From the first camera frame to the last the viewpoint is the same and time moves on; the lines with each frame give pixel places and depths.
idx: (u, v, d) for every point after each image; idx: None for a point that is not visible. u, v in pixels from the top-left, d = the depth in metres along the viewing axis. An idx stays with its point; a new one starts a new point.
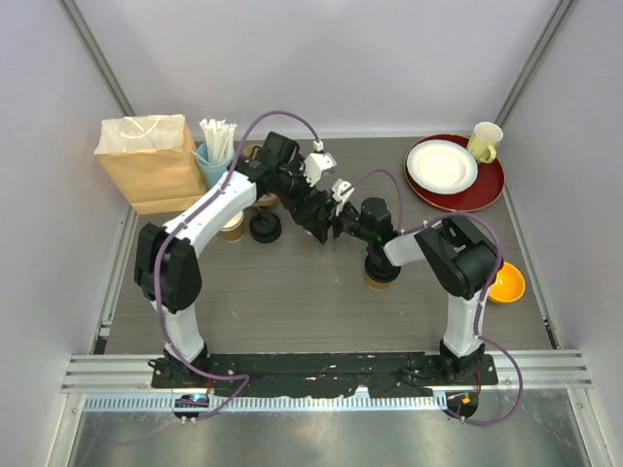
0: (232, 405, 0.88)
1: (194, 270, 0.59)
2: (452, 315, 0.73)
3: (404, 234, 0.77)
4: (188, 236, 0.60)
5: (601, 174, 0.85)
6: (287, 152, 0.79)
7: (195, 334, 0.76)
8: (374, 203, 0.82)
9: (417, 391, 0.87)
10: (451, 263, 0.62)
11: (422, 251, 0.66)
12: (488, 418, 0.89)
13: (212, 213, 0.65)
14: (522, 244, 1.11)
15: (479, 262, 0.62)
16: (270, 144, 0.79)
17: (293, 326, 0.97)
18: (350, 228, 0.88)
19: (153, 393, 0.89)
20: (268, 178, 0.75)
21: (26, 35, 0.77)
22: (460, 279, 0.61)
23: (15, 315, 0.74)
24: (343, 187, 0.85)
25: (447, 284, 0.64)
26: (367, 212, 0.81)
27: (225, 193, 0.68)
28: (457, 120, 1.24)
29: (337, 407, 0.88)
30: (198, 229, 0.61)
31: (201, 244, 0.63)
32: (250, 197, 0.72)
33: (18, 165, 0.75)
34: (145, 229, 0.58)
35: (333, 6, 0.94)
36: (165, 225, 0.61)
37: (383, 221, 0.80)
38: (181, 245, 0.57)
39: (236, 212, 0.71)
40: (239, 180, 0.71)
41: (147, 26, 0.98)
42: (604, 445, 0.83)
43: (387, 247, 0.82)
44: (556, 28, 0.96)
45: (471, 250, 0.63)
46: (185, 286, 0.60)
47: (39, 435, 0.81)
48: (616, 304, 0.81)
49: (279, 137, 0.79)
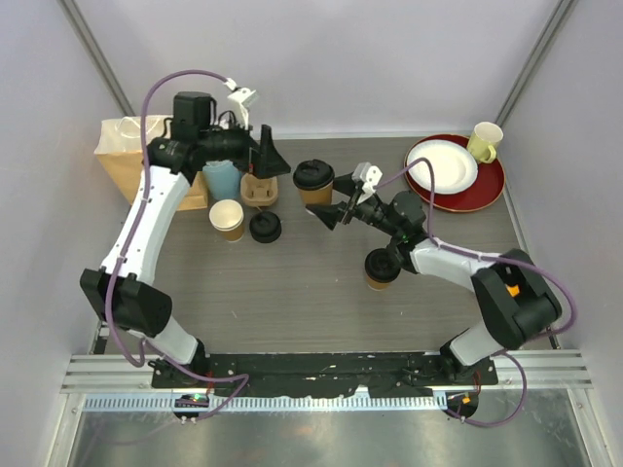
0: (232, 405, 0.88)
1: (153, 298, 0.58)
2: (473, 336, 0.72)
3: (443, 247, 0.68)
4: (132, 271, 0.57)
5: (601, 174, 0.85)
6: (202, 113, 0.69)
7: (184, 338, 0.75)
8: (409, 199, 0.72)
9: (417, 391, 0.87)
10: (510, 317, 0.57)
11: (477, 291, 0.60)
12: (491, 420, 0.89)
13: (148, 230, 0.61)
14: (522, 244, 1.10)
15: (539, 317, 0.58)
16: (178, 111, 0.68)
17: (293, 326, 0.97)
18: (369, 219, 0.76)
19: (153, 393, 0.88)
20: (196, 154, 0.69)
21: (25, 35, 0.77)
22: (516, 334, 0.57)
23: (15, 316, 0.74)
24: (373, 174, 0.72)
25: (495, 332, 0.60)
26: (399, 213, 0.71)
27: (152, 200, 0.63)
28: (457, 120, 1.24)
29: (336, 407, 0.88)
30: (140, 257, 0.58)
31: (151, 267, 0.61)
32: (181, 186, 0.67)
33: (18, 165, 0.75)
34: (87, 277, 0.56)
35: (332, 7, 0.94)
36: (104, 264, 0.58)
37: (415, 224, 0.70)
38: (128, 282, 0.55)
39: (172, 213, 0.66)
40: (159, 175, 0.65)
41: (146, 26, 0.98)
42: (604, 446, 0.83)
43: (415, 255, 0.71)
44: (555, 29, 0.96)
45: (532, 301, 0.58)
46: (152, 313, 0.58)
47: (39, 435, 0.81)
48: (617, 303, 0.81)
49: (185, 98, 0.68)
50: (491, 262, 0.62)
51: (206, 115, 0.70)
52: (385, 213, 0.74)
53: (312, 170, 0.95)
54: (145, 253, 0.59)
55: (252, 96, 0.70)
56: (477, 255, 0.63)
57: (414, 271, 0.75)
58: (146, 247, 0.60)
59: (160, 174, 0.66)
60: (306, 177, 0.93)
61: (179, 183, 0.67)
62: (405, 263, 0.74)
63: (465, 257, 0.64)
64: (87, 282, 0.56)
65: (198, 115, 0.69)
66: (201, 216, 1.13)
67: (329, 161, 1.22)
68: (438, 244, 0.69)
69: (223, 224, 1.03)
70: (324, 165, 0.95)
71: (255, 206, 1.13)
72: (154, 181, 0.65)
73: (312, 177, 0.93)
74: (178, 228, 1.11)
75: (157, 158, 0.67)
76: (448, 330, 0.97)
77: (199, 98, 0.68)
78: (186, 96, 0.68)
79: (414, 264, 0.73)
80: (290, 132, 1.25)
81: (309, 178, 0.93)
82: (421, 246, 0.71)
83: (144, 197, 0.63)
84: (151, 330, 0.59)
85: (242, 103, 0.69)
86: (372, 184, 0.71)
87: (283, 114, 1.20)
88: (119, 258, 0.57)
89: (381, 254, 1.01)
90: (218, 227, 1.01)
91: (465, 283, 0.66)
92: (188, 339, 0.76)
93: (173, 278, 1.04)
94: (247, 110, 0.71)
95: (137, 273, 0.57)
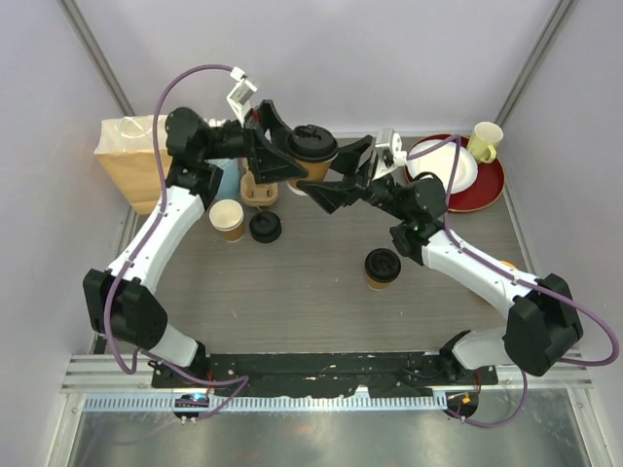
0: (232, 405, 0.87)
1: (151, 309, 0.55)
2: (481, 343, 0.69)
3: (462, 246, 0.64)
4: (138, 275, 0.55)
5: (601, 175, 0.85)
6: (198, 140, 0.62)
7: (183, 343, 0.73)
8: (429, 188, 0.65)
9: (417, 391, 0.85)
10: (541, 349, 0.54)
11: (508, 319, 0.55)
12: (491, 421, 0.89)
13: (158, 239, 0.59)
14: (522, 243, 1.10)
15: (565, 346, 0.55)
16: (177, 153, 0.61)
17: (294, 326, 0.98)
18: (377, 201, 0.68)
19: (152, 393, 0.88)
20: (217, 180, 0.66)
21: (25, 34, 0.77)
22: (542, 365, 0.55)
23: (15, 316, 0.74)
24: (397, 143, 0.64)
25: (518, 355, 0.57)
26: (421, 205, 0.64)
27: (168, 213, 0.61)
28: (457, 120, 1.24)
29: (336, 407, 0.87)
30: (148, 263, 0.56)
31: (156, 278, 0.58)
32: (197, 210, 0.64)
33: (18, 165, 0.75)
34: (91, 275, 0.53)
35: (333, 7, 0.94)
36: (111, 267, 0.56)
37: (436, 216, 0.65)
38: (132, 286, 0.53)
39: (188, 228, 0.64)
40: (180, 194, 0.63)
41: (146, 26, 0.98)
42: (604, 445, 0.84)
43: (428, 251, 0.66)
44: (555, 30, 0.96)
45: (563, 332, 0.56)
46: (147, 326, 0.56)
47: (39, 434, 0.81)
48: (617, 303, 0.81)
49: (178, 142, 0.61)
50: (527, 288, 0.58)
51: (202, 139, 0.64)
52: (399, 197, 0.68)
53: (311, 137, 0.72)
54: (153, 261, 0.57)
55: (242, 91, 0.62)
56: (513, 276, 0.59)
57: (419, 262, 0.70)
58: (155, 254, 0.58)
59: (180, 190, 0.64)
60: (301, 142, 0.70)
61: (200, 199, 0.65)
62: (412, 252, 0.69)
63: (497, 274, 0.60)
64: (91, 282, 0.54)
65: (194, 147, 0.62)
66: (201, 216, 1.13)
67: None
68: (459, 247, 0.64)
69: (224, 224, 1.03)
70: (329, 134, 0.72)
71: (254, 206, 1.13)
72: (173, 195, 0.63)
73: (310, 144, 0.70)
74: None
75: (177, 182, 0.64)
76: (447, 330, 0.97)
77: (192, 136, 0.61)
78: (178, 135, 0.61)
79: (423, 254, 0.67)
80: None
81: (308, 146, 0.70)
82: (438, 242, 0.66)
83: (162, 208, 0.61)
84: (148, 341, 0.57)
85: (231, 98, 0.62)
86: (401, 154, 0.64)
87: (283, 114, 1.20)
88: (128, 262, 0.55)
89: (380, 254, 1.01)
90: (218, 227, 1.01)
91: (488, 299, 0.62)
92: (184, 342, 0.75)
93: (173, 278, 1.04)
94: (240, 107, 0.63)
95: (142, 278, 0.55)
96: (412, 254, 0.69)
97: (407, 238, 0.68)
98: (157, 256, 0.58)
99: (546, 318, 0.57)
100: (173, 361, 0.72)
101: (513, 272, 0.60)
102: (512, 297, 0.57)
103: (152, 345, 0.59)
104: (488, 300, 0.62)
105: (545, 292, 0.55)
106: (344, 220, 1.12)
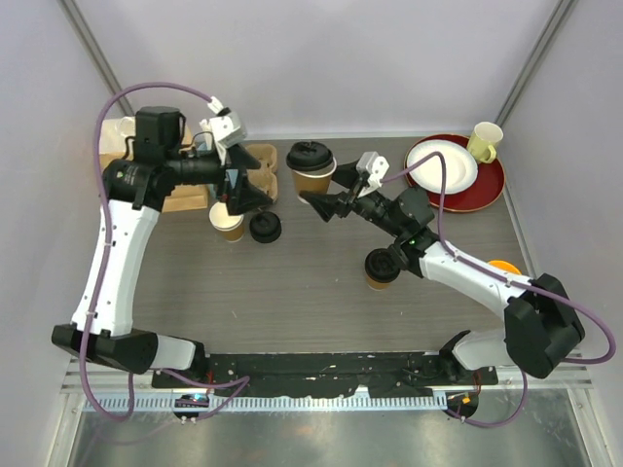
0: (232, 405, 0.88)
1: (131, 345, 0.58)
2: (478, 342, 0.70)
3: (457, 254, 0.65)
4: (106, 328, 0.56)
5: (601, 175, 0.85)
6: (168, 129, 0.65)
7: (179, 349, 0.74)
8: (416, 197, 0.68)
9: (417, 391, 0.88)
10: (542, 350, 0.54)
11: (504, 320, 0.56)
12: (491, 420, 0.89)
13: (115, 278, 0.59)
14: (522, 244, 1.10)
15: (567, 345, 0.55)
16: (142, 130, 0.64)
17: (294, 326, 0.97)
18: (367, 215, 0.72)
19: (152, 393, 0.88)
20: (159, 178, 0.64)
21: (25, 35, 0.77)
22: (545, 365, 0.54)
23: (16, 315, 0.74)
24: (380, 166, 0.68)
25: (520, 357, 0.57)
26: (406, 213, 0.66)
27: (116, 243, 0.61)
28: (457, 120, 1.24)
29: (336, 407, 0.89)
30: (112, 309, 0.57)
31: (128, 312, 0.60)
32: (149, 218, 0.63)
33: (18, 164, 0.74)
34: (56, 337, 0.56)
35: (333, 6, 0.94)
36: (76, 320, 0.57)
37: (423, 222, 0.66)
38: (102, 344, 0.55)
39: (143, 248, 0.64)
40: (119, 208, 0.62)
41: (145, 26, 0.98)
42: (604, 445, 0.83)
43: (424, 262, 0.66)
44: (555, 30, 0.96)
45: (565, 332, 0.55)
46: (135, 358, 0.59)
47: (40, 434, 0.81)
48: (617, 303, 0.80)
49: (149, 115, 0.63)
50: (521, 288, 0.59)
51: (172, 131, 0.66)
52: (387, 211, 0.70)
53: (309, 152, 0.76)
54: (116, 304, 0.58)
55: (231, 137, 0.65)
56: (506, 279, 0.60)
57: (418, 274, 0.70)
58: (116, 298, 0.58)
59: (122, 209, 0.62)
60: (301, 157, 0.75)
61: (147, 213, 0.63)
62: (411, 265, 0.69)
63: (491, 278, 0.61)
64: (59, 339, 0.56)
65: (163, 131, 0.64)
66: (201, 216, 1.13)
67: None
68: (455, 255, 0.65)
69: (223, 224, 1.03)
70: (323, 147, 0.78)
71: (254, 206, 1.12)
72: (116, 217, 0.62)
73: (309, 157, 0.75)
74: (177, 228, 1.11)
75: (114, 186, 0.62)
76: (447, 330, 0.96)
77: (164, 115, 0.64)
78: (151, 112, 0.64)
79: (421, 266, 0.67)
80: (289, 131, 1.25)
81: (307, 159, 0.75)
82: (433, 252, 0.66)
83: (108, 240, 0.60)
84: (137, 371, 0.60)
85: (219, 141, 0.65)
86: (378, 177, 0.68)
87: (283, 114, 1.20)
88: (90, 314, 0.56)
89: (381, 254, 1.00)
90: (218, 227, 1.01)
91: (485, 305, 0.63)
92: (181, 346, 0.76)
93: (173, 278, 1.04)
94: (226, 148, 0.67)
95: (110, 330, 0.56)
96: (412, 267, 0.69)
97: (403, 249, 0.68)
98: (119, 297, 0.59)
99: (547, 320, 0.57)
100: (170, 367, 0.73)
101: (506, 274, 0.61)
102: (507, 297, 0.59)
103: (145, 369, 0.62)
104: (483, 303, 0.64)
105: (542, 292, 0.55)
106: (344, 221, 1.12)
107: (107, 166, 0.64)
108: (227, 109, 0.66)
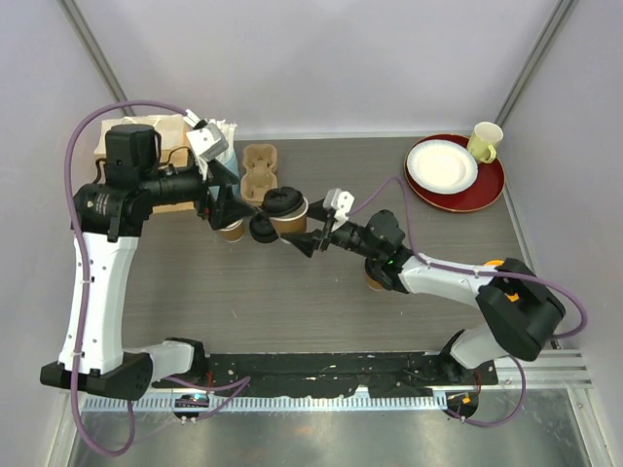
0: (232, 405, 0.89)
1: (123, 378, 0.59)
2: (471, 341, 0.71)
3: (432, 264, 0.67)
4: (94, 367, 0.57)
5: (601, 175, 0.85)
6: (141, 150, 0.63)
7: (177, 357, 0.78)
8: (384, 219, 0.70)
9: (417, 391, 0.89)
10: (523, 331, 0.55)
11: (482, 311, 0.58)
12: (490, 420, 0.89)
13: (99, 315, 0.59)
14: (522, 244, 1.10)
15: (548, 323, 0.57)
16: (113, 153, 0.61)
17: (294, 326, 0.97)
18: (346, 245, 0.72)
19: (153, 393, 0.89)
20: (133, 201, 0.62)
21: (25, 36, 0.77)
22: (531, 345, 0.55)
23: (16, 315, 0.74)
24: (344, 199, 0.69)
25: (507, 344, 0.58)
26: (378, 235, 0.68)
27: (95, 279, 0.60)
28: (457, 120, 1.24)
29: (337, 407, 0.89)
30: (98, 347, 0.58)
31: (116, 345, 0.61)
32: (127, 247, 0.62)
33: (18, 165, 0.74)
34: (45, 378, 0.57)
35: (333, 6, 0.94)
36: (63, 360, 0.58)
37: (396, 241, 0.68)
38: (92, 384, 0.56)
39: (125, 277, 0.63)
40: (96, 239, 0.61)
41: (145, 26, 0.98)
42: (604, 445, 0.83)
43: (405, 276, 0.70)
44: (555, 30, 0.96)
45: (541, 309, 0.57)
46: (127, 389, 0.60)
47: (40, 434, 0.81)
48: (617, 303, 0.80)
49: (120, 136, 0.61)
50: (489, 277, 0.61)
51: (146, 152, 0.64)
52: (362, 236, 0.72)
53: (280, 196, 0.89)
54: (102, 341, 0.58)
55: (212, 150, 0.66)
56: (474, 270, 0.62)
57: (404, 290, 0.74)
58: (101, 335, 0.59)
59: (97, 243, 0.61)
60: (274, 201, 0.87)
61: (124, 242, 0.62)
62: (394, 283, 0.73)
63: (462, 274, 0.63)
64: (49, 379, 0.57)
65: (135, 154, 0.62)
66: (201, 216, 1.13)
67: (329, 160, 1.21)
68: (427, 264, 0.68)
69: None
70: (293, 191, 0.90)
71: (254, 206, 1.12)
72: (92, 251, 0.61)
73: (280, 202, 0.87)
74: (177, 228, 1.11)
75: (88, 215, 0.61)
76: (447, 330, 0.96)
77: (136, 135, 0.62)
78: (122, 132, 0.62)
79: (402, 283, 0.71)
80: (289, 131, 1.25)
81: (278, 203, 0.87)
82: (409, 266, 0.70)
83: (87, 277, 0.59)
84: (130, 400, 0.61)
85: (201, 155, 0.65)
86: (345, 210, 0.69)
87: (283, 113, 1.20)
88: (76, 354, 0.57)
89: None
90: None
91: (464, 300, 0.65)
92: (181, 352, 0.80)
93: (173, 278, 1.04)
94: (207, 161, 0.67)
95: (99, 368, 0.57)
96: (397, 285, 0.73)
97: (384, 270, 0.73)
98: (105, 334, 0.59)
99: (525, 304, 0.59)
100: (160, 376, 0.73)
101: (473, 267, 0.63)
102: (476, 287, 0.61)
103: (140, 394, 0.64)
104: (467, 302, 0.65)
105: (507, 273, 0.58)
106: None
107: (77, 193, 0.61)
108: (202, 122, 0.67)
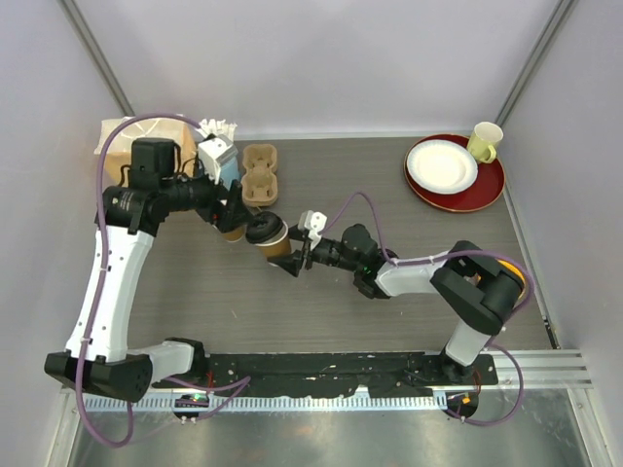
0: (232, 405, 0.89)
1: (128, 373, 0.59)
2: (460, 333, 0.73)
3: (397, 265, 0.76)
4: (100, 354, 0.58)
5: (600, 174, 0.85)
6: (163, 159, 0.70)
7: (178, 358, 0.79)
8: (356, 233, 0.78)
9: (417, 391, 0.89)
10: (478, 303, 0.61)
11: (441, 293, 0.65)
12: (488, 419, 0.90)
13: (111, 304, 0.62)
14: (522, 244, 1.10)
15: (503, 294, 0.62)
16: (137, 160, 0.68)
17: (294, 326, 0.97)
18: (327, 260, 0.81)
19: (153, 393, 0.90)
20: (155, 203, 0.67)
21: (26, 36, 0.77)
22: (492, 317, 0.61)
23: (16, 315, 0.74)
24: (316, 220, 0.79)
25: (472, 320, 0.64)
26: (352, 247, 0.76)
27: (111, 268, 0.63)
28: (457, 119, 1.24)
29: (337, 407, 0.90)
30: (107, 335, 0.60)
31: (122, 339, 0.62)
32: (143, 244, 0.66)
33: (18, 165, 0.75)
34: (52, 364, 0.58)
35: (333, 6, 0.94)
36: (70, 347, 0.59)
37: (370, 252, 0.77)
38: (97, 372, 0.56)
39: (137, 272, 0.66)
40: (116, 234, 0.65)
41: (146, 27, 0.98)
42: (604, 445, 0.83)
43: (380, 280, 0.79)
44: (555, 30, 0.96)
45: (495, 284, 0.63)
46: (130, 386, 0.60)
47: (40, 433, 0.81)
48: (616, 303, 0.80)
49: (145, 145, 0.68)
50: (441, 260, 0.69)
51: (166, 161, 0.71)
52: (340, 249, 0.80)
53: (260, 223, 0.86)
54: (111, 330, 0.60)
55: (227, 154, 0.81)
56: (430, 259, 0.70)
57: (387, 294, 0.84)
58: (111, 323, 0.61)
59: (117, 235, 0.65)
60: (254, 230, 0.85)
61: (142, 236, 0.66)
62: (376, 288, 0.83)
63: (421, 265, 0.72)
64: (54, 367, 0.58)
65: (158, 161, 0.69)
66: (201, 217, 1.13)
67: (329, 161, 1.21)
68: (395, 263, 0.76)
69: None
70: (272, 216, 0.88)
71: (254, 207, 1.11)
72: (112, 241, 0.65)
73: (261, 230, 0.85)
74: (177, 229, 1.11)
75: (112, 214, 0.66)
76: (447, 330, 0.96)
77: (159, 144, 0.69)
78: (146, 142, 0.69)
79: (383, 288, 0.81)
80: (289, 131, 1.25)
81: (259, 230, 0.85)
82: (384, 269, 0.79)
83: (103, 265, 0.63)
84: (132, 398, 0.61)
85: (216, 158, 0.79)
86: (317, 230, 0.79)
87: (283, 114, 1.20)
88: (85, 341, 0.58)
89: None
90: None
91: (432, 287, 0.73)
92: (181, 352, 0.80)
93: (173, 278, 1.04)
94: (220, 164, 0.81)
95: (105, 355, 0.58)
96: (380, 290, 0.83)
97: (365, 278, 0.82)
98: (114, 323, 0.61)
99: (483, 281, 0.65)
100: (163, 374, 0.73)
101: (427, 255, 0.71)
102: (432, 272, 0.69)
103: (140, 397, 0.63)
104: None
105: (456, 253, 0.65)
106: (343, 221, 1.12)
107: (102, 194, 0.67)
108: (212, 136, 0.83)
